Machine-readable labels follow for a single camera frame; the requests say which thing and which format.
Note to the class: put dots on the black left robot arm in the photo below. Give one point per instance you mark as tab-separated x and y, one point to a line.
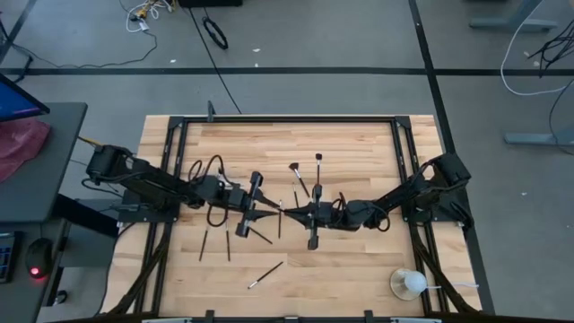
148	179

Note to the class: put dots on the computer monitor blue screen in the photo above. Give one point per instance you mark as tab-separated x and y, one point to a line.
18	101

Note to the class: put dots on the black caster wheel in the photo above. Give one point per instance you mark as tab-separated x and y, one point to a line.
62	297

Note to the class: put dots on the fan makeup brush brown bristles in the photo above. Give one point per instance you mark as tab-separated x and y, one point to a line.
301	181

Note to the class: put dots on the thin black brush with lettering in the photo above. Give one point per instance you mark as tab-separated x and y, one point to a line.
265	275

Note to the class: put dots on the pink cloth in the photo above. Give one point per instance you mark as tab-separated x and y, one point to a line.
20	143

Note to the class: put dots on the grey desk foot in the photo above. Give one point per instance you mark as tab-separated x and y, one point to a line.
511	24
533	138

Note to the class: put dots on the black aluminium table frame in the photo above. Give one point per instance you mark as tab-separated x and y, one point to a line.
287	119

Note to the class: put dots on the white cup on lid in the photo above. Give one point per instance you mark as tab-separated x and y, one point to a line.
414	281

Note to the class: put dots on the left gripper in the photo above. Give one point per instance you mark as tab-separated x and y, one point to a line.
246	202

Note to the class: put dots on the thin black makeup brush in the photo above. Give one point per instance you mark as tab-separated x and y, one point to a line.
279	229
295	195
228	244
203	247
262	237

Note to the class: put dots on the black makeup brush dark head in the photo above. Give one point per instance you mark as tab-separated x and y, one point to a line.
318	172

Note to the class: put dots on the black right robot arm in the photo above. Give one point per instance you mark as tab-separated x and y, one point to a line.
403	195

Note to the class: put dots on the black keyboard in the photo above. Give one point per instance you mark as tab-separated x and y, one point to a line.
5	260

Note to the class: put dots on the black computer mouse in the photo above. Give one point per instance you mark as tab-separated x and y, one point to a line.
39	258

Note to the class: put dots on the dark grey desk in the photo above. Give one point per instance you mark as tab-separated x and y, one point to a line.
49	179

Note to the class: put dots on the black camera post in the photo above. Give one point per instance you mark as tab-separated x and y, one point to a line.
211	112

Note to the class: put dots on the black box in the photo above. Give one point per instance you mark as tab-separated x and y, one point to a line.
211	2

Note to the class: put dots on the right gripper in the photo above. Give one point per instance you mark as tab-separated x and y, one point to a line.
327	214

